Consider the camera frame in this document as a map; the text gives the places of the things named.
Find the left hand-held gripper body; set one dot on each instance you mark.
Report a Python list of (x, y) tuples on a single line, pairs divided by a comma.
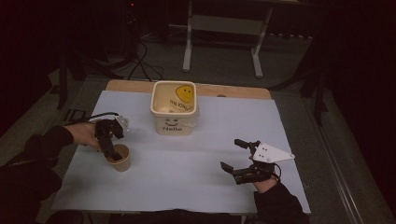
[(109, 127)]

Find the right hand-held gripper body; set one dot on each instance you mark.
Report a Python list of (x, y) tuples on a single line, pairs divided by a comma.
[(269, 155)]

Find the brown paper cup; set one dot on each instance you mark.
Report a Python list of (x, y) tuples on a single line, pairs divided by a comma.
[(120, 158)]

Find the person's left hand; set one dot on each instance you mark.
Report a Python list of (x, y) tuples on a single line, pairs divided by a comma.
[(84, 134)]

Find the person's right hand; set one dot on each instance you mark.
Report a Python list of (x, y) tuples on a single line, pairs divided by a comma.
[(265, 185)]

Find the pale table sheet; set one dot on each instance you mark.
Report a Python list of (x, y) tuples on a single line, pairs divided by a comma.
[(193, 168)]

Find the dark metal stand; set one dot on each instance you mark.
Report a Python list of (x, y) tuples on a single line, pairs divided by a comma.
[(63, 84), (317, 93)]

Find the cream square smiley bin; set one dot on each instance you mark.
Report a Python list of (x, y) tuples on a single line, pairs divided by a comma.
[(173, 113)]

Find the yellow smiley packet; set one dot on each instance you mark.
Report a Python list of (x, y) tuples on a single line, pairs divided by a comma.
[(184, 94)]

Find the dark stand with red light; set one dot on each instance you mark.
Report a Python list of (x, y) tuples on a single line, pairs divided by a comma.
[(130, 28)]

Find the grey floor rail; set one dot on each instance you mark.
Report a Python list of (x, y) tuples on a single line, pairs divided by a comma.
[(339, 174)]

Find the white metal stand frame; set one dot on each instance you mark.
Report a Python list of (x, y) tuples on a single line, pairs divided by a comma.
[(224, 28)]

